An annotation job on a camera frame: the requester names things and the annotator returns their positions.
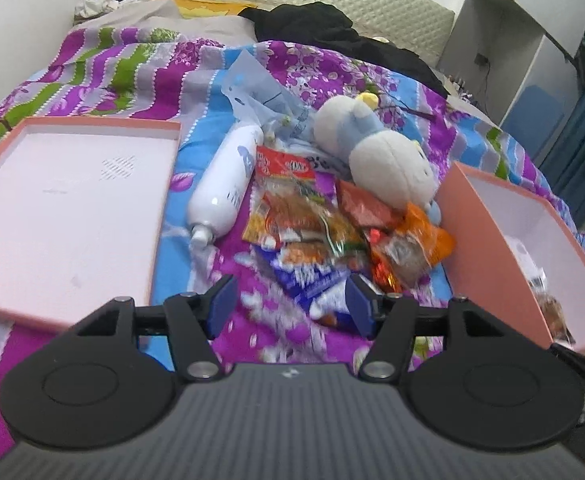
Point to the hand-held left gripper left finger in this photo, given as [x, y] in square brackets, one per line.
[225, 302]

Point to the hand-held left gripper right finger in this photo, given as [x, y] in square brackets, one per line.
[360, 305]

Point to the red foil crinkled wrapper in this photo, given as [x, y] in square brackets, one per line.
[380, 265]

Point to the clear bag brown snack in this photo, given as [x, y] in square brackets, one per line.
[554, 317]

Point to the pile of snack packets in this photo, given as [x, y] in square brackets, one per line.
[312, 220]

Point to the white labelled snack bag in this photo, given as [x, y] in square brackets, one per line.
[527, 260]

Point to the pink cardboard box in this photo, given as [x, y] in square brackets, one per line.
[472, 240]

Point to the red clear-window snack bag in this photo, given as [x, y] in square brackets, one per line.
[285, 166]

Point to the white bottle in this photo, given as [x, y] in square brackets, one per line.
[222, 185]

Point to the grey blue plush toy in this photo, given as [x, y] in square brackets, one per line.
[387, 160]

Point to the pink box lid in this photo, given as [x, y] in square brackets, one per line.
[62, 200]

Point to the blue curtain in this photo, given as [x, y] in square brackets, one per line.
[572, 160]

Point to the clear plastic bag blue print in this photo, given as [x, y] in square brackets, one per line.
[252, 90]

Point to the purple floral blanket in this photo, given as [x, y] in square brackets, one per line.
[122, 75]

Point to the blue board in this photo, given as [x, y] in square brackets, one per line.
[532, 120]

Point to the black clothing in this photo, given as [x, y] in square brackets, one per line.
[322, 27]

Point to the yellow pillow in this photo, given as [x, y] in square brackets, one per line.
[197, 9]

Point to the cream quilted headboard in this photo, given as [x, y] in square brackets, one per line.
[372, 0]

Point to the white wardrobe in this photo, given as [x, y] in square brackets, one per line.
[492, 20]

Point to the heap of dark white clothes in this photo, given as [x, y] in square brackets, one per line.
[97, 5]

